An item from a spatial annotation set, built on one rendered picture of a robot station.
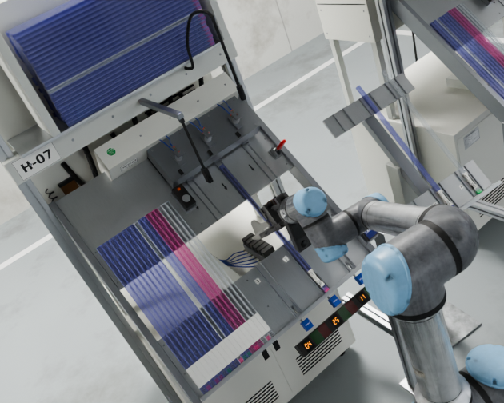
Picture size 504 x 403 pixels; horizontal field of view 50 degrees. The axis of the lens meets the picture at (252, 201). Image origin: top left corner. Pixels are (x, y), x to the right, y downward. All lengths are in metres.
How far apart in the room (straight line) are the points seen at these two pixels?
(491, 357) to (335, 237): 0.43
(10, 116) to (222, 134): 0.62
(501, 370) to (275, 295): 0.63
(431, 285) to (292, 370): 1.26
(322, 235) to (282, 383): 0.96
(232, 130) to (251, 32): 3.83
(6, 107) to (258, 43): 4.05
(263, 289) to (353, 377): 0.85
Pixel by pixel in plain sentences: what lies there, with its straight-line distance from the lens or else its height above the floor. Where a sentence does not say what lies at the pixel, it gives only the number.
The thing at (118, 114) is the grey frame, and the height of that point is 1.34.
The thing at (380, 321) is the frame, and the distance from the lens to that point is 2.05.
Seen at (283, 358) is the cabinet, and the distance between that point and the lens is 2.11.
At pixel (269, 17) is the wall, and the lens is 5.59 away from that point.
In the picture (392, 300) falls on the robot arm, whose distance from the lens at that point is 0.97.
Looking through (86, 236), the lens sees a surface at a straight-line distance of 1.64.
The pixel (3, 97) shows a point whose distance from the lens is 1.72.
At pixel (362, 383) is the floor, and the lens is 2.31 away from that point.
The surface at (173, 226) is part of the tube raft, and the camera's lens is 1.61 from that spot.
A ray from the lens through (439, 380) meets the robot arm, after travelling 1.18.
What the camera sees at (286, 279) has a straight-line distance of 1.61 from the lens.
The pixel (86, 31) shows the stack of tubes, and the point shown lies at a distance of 1.56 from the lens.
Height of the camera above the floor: 1.84
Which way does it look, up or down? 32 degrees down
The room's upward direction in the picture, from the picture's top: 23 degrees counter-clockwise
